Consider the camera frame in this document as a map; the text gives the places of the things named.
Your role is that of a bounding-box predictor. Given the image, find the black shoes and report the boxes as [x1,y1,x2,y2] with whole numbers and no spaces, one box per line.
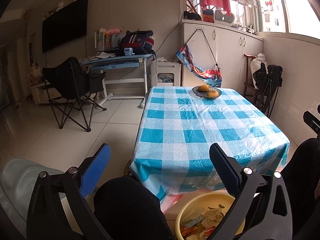
[183,11,202,21]

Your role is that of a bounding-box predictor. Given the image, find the row of books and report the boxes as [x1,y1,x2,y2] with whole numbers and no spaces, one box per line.
[94,28,120,52]

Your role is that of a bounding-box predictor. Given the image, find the colourful printed bag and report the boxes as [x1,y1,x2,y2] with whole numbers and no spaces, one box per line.
[176,29,223,88]

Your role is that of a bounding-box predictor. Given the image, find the white television stand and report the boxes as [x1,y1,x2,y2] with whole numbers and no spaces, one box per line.
[30,81,63,105]

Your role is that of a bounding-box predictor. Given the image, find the white plastic storage stool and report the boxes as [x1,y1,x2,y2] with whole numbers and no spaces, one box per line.
[150,61,182,88]

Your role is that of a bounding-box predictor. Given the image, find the pink white gift bag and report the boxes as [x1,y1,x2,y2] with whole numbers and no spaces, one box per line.
[29,62,45,85]

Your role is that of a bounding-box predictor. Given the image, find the blue study desk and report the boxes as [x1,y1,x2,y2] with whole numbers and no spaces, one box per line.
[80,53,154,109]

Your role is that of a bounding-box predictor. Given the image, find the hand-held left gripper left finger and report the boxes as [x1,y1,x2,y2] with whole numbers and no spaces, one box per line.
[26,143,113,240]

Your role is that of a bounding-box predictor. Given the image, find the white sack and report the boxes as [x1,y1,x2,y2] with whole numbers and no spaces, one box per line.
[250,53,268,89]

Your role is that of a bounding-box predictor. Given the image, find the orange box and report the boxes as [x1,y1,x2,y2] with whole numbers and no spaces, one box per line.
[202,9,215,22]

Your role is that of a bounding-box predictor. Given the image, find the dark striped backpack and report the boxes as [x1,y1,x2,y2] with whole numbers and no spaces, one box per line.
[119,30,155,55]

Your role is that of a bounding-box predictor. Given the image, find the white cabinet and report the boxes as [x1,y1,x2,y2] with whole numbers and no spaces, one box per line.
[180,20,264,98]

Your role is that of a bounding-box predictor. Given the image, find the yellow patterned slipper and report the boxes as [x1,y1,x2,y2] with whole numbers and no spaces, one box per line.
[124,159,133,177]

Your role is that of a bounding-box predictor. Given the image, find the small grey shoes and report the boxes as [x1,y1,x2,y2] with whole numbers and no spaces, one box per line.
[231,23,257,34]

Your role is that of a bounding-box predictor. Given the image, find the person's right leg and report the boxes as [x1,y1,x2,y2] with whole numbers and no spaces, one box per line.
[244,137,320,240]

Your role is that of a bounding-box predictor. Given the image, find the yellow plastic basin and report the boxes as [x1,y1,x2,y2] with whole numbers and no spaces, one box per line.
[175,192,247,240]

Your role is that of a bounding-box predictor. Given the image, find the blue checkered tablecloth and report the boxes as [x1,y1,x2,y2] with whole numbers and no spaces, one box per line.
[129,86,290,203]

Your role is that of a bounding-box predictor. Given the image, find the black folding chair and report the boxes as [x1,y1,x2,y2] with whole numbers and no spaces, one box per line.
[42,57,108,132]

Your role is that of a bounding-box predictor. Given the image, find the black wall television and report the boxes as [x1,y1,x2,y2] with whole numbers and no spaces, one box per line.
[42,0,89,53]

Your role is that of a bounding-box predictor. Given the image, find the red plastic bag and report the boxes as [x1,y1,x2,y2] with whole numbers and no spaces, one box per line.
[160,192,185,214]

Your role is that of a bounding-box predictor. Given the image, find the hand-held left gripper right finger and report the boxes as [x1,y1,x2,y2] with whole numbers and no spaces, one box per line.
[209,143,293,240]

